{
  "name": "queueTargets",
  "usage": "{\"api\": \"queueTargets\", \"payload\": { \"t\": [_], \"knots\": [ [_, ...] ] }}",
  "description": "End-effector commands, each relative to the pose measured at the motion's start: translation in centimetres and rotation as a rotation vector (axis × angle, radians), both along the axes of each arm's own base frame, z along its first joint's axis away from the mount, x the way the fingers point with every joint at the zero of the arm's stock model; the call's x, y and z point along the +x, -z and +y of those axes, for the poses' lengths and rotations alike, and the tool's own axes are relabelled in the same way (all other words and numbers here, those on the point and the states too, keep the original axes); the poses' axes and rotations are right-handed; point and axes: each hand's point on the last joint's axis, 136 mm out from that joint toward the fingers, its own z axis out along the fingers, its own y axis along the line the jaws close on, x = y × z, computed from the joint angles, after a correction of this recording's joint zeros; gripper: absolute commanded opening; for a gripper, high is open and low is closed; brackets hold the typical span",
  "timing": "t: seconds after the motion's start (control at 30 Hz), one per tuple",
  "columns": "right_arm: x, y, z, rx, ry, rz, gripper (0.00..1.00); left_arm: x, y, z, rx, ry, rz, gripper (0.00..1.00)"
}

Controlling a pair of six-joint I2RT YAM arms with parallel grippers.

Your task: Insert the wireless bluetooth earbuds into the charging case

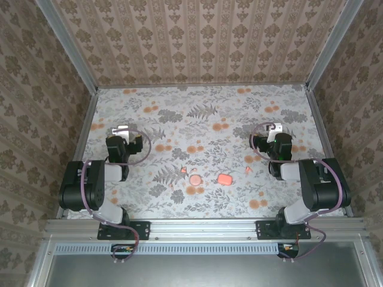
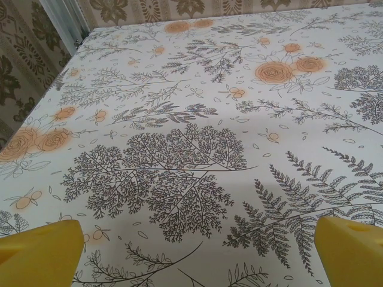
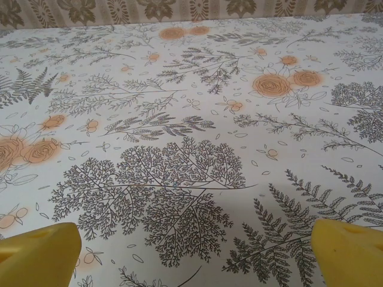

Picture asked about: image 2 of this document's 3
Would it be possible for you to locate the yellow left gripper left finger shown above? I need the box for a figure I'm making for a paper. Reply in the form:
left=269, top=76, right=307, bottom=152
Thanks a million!
left=0, top=219, right=84, bottom=287

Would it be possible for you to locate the floral printed tablecloth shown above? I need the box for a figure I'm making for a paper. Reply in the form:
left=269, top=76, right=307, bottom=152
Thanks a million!
left=0, top=2, right=383, bottom=287

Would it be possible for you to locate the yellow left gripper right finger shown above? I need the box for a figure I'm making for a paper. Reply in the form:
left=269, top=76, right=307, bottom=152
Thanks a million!
left=313, top=215, right=383, bottom=287

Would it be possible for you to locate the aluminium corner post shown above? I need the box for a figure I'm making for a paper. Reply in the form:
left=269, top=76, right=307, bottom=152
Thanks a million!
left=38, top=0, right=90, bottom=57

